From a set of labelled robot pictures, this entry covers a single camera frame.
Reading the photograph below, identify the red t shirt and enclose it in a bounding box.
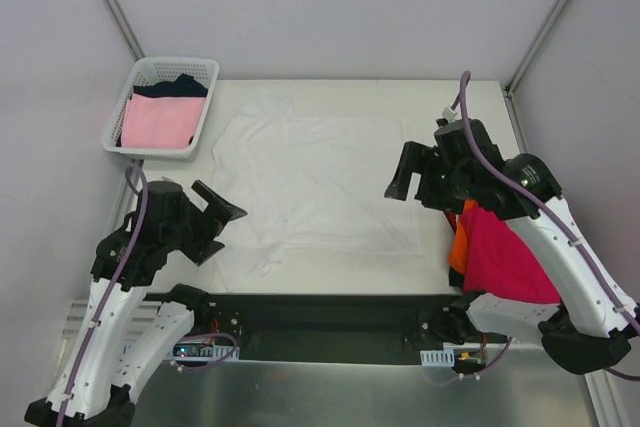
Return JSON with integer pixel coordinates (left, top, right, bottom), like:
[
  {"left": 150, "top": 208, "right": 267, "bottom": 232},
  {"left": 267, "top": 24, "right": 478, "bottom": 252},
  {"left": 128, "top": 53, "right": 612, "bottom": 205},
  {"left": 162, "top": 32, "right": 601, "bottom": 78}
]
[{"left": 444, "top": 212, "right": 459, "bottom": 234}]

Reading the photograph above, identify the white t shirt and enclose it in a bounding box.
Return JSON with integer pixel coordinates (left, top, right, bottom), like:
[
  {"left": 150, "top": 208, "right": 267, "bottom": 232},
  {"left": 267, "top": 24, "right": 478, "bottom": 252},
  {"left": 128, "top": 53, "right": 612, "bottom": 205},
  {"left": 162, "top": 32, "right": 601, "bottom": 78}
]
[{"left": 211, "top": 90, "right": 424, "bottom": 294}]

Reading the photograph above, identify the magenta t shirt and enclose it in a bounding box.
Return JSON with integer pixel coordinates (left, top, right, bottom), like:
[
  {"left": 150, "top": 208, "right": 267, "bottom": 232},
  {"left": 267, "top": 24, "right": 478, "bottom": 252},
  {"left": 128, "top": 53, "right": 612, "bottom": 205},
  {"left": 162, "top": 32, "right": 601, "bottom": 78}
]
[{"left": 462, "top": 206, "right": 561, "bottom": 304}]

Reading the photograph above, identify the white plastic laundry basket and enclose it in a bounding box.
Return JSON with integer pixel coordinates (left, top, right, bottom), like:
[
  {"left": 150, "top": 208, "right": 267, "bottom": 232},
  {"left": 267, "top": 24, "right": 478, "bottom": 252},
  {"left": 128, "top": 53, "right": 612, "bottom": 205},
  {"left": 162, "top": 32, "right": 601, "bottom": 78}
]
[{"left": 102, "top": 56, "right": 219, "bottom": 161}]

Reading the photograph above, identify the black t shirt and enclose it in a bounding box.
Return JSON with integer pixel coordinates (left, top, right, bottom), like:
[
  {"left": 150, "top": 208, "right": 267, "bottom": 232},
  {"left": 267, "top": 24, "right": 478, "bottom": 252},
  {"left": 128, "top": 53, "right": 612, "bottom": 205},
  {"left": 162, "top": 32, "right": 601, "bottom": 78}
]
[{"left": 448, "top": 267, "right": 466, "bottom": 291}]

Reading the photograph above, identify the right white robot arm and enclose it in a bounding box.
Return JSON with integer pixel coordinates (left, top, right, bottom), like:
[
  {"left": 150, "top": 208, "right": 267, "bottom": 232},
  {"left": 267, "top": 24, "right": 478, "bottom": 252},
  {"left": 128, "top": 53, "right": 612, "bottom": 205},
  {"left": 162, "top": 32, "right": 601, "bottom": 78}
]
[{"left": 384, "top": 119, "right": 639, "bottom": 375}]

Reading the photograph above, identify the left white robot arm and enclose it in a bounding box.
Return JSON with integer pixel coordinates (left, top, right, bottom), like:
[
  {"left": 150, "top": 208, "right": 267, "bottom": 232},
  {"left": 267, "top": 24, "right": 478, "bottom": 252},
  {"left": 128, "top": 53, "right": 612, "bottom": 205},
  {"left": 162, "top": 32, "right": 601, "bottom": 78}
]
[{"left": 24, "top": 180, "right": 247, "bottom": 426}]

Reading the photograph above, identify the pink t shirt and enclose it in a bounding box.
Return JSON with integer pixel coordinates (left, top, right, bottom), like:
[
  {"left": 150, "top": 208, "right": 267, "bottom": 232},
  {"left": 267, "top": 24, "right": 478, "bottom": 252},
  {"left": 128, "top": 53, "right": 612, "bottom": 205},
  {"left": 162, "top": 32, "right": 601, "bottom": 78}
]
[{"left": 121, "top": 94, "right": 205, "bottom": 150}]

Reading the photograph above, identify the navy t shirt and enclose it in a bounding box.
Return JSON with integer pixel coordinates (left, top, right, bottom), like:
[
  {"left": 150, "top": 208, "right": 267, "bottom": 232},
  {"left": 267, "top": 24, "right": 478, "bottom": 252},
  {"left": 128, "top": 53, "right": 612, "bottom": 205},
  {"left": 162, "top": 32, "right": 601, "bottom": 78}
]
[{"left": 133, "top": 74, "right": 208, "bottom": 98}]

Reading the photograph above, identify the aluminium rail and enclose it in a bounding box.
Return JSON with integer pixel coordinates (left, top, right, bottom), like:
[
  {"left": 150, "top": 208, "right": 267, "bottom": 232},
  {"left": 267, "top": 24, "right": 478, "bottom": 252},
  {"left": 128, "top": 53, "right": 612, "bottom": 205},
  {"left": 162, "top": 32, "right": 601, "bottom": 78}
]
[{"left": 61, "top": 300, "right": 160, "bottom": 347}]

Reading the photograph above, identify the left white cable duct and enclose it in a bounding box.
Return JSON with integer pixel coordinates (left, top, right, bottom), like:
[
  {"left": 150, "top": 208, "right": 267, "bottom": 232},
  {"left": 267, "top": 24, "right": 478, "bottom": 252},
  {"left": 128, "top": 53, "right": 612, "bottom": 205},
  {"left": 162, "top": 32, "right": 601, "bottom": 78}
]
[{"left": 167, "top": 343, "right": 240, "bottom": 362}]

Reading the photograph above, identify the white cable duct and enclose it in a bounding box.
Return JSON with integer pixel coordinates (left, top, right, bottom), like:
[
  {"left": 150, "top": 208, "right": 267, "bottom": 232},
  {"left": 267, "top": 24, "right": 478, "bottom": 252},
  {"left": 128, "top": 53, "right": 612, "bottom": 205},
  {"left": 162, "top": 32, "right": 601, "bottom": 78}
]
[
  {"left": 420, "top": 348, "right": 455, "bottom": 368},
  {"left": 167, "top": 343, "right": 240, "bottom": 362}
]

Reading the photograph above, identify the left aluminium frame post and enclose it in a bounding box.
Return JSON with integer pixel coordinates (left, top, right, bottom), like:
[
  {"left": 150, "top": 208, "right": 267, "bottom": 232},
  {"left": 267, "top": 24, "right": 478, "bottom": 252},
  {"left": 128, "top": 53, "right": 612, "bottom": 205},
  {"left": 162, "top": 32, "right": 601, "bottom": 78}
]
[{"left": 100, "top": 0, "right": 146, "bottom": 73}]

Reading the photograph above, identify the aluminium frame post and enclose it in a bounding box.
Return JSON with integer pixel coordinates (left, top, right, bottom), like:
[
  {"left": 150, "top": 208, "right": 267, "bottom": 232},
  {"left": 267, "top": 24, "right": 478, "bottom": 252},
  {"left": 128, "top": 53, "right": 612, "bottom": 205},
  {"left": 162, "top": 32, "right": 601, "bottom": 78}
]
[
  {"left": 100, "top": 0, "right": 146, "bottom": 73},
  {"left": 503, "top": 0, "right": 573, "bottom": 98}
]

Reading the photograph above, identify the right white cable duct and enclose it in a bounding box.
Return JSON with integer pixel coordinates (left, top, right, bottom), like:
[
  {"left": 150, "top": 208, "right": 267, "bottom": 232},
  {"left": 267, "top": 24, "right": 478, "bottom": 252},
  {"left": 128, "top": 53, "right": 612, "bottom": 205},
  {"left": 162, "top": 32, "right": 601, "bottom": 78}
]
[{"left": 420, "top": 348, "right": 455, "bottom": 368}]

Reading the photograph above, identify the right aluminium frame post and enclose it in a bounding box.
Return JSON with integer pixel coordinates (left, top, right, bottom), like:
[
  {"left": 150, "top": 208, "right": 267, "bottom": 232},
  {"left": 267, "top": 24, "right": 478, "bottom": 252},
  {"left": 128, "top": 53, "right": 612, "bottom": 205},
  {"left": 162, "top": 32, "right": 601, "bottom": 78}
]
[{"left": 503, "top": 0, "right": 573, "bottom": 98}]

